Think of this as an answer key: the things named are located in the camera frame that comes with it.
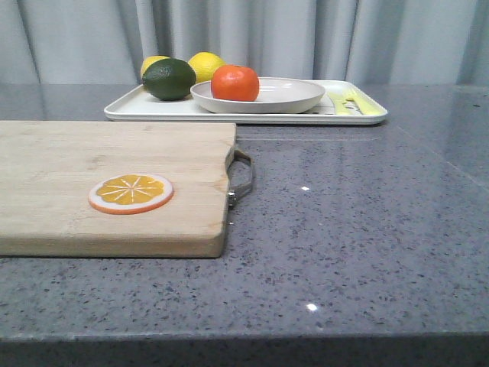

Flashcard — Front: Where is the cream shallow plate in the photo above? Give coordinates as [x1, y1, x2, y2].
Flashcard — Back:
[190, 77, 325, 114]

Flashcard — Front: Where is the orange mandarin fruit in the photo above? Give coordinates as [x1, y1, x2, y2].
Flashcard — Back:
[211, 64, 260, 102]

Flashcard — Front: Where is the cream rectangular bear tray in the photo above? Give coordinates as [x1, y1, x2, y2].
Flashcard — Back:
[104, 80, 388, 125]

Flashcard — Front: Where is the orange slice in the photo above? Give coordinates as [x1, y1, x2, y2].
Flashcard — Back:
[88, 173, 174, 215]

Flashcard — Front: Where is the yellow lemon right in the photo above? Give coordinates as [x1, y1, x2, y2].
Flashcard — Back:
[188, 52, 226, 83]

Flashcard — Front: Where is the dark green lime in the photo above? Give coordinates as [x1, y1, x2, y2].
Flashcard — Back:
[142, 58, 196, 101]

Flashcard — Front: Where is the yellow lemon behind lime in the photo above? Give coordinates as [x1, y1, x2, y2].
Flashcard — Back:
[140, 55, 168, 77]

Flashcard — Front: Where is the wooden cutting board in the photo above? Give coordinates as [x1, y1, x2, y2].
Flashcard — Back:
[1, 121, 236, 258]

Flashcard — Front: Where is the grey curtain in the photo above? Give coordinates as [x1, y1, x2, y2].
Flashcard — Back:
[1, 1, 488, 86]

